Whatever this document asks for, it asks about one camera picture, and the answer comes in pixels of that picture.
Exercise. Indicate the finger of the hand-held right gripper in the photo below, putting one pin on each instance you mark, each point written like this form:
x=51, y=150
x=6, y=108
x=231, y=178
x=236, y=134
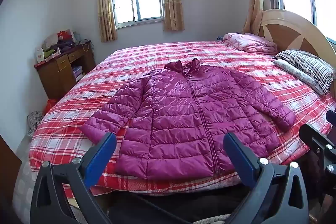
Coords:
x=313, y=136
x=331, y=116

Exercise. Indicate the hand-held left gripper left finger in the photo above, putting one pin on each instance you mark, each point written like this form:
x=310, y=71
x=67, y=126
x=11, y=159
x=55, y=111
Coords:
x=101, y=158

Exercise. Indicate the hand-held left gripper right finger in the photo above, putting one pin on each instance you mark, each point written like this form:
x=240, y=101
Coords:
x=240, y=158

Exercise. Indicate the magenta puffer jacket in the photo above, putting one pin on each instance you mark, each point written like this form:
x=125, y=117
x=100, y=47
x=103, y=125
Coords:
x=183, y=113

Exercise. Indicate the pile of clothes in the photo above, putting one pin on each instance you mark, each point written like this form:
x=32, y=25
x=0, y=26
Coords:
x=61, y=45

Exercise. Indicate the striped pillow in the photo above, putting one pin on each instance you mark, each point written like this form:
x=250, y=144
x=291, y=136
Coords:
x=307, y=64

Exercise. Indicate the white patterned pillow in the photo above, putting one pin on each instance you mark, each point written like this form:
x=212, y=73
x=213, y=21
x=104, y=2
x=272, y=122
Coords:
x=291, y=69

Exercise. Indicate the red plastic bag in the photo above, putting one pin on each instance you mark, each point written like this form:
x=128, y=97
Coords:
x=50, y=106

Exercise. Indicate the grey patterned bag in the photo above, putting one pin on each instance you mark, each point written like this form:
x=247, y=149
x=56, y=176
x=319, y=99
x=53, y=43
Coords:
x=34, y=121

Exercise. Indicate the stack of books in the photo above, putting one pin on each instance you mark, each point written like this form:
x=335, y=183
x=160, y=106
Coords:
x=78, y=73

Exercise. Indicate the wooden headboard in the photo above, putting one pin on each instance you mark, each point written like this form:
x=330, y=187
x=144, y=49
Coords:
x=288, y=35

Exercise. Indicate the brown wooden desk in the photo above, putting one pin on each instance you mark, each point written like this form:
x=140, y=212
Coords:
x=55, y=77

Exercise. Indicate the brown wooden cabinet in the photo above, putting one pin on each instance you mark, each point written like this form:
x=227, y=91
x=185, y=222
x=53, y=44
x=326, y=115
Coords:
x=8, y=166

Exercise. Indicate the bed with red plaid sheet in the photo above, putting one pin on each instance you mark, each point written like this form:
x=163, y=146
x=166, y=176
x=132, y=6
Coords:
x=236, y=61

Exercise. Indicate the pink floral blanket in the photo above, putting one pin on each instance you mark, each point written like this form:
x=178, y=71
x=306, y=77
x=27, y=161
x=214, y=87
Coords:
x=249, y=43

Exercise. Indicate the white carton with red print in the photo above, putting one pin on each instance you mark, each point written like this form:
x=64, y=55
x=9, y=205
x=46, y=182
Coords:
x=39, y=54

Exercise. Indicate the small blue cloth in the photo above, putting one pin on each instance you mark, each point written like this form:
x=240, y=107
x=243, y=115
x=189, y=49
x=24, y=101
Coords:
x=220, y=37

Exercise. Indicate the red paper bag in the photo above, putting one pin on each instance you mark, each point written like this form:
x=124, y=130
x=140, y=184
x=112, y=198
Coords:
x=64, y=35

